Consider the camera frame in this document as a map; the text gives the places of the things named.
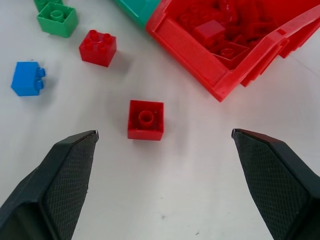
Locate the green building block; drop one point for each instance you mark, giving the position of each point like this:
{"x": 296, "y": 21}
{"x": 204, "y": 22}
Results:
{"x": 57, "y": 19}
{"x": 43, "y": 3}

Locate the blue building block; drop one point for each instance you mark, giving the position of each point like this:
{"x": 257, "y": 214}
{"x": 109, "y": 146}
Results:
{"x": 25, "y": 78}

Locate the red building block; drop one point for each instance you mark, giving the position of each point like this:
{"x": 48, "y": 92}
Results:
{"x": 228, "y": 53}
{"x": 145, "y": 120}
{"x": 209, "y": 32}
{"x": 97, "y": 48}

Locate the red plastic bin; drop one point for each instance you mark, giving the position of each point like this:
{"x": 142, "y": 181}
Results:
{"x": 200, "y": 57}

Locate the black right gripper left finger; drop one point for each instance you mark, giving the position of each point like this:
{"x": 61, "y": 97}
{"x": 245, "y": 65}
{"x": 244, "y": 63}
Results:
{"x": 60, "y": 180}

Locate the green plastic bin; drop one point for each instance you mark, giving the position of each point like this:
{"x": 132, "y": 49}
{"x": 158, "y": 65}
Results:
{"x": 138, "y": 10}

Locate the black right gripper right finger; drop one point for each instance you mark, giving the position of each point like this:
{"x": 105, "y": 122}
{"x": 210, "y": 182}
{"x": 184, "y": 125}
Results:
{"x": 272, "y": 180}

